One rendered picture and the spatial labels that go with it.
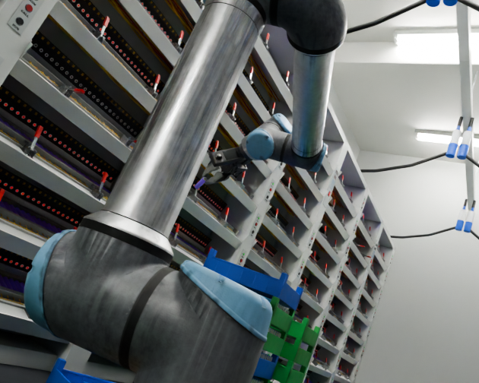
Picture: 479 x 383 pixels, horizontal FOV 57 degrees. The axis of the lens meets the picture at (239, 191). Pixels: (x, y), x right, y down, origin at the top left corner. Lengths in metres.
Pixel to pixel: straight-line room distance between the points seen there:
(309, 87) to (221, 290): 0.56
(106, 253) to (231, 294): 0.18
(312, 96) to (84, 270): 0.63
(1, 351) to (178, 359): 0.95
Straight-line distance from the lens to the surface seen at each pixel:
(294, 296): 1.54
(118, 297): 0.61
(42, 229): 1.43
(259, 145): 1.30
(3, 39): 1.26
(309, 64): 0.94
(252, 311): 0.59
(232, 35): 0.78
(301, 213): 2.65
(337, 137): 3.02
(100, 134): 1.42
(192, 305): 0.58
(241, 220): 2.18
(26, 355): 1.54
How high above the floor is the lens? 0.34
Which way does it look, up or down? 16 degrees up
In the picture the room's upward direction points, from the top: 24 degrees clockwise
